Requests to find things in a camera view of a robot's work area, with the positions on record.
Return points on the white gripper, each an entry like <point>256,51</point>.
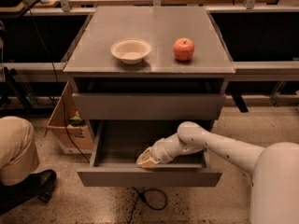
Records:
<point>160,152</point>

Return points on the grey drawer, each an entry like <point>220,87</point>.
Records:
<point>161,106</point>
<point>118,144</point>

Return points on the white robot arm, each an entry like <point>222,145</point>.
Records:
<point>274,169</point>

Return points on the grey drawer cabinet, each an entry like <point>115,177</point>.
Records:
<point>93,69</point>

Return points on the grey top drawer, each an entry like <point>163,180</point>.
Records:
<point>161,106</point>

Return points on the cardboard box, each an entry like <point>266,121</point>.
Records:
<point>71,139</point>

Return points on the green toy in box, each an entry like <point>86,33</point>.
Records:
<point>76,120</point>

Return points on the white paper bowl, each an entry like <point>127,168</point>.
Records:
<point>131,50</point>

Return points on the black shoe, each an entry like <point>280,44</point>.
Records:
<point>38,185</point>

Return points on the red apple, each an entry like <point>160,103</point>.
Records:
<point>183,49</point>

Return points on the person's leg beige trousers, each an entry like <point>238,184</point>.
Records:
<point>18,153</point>

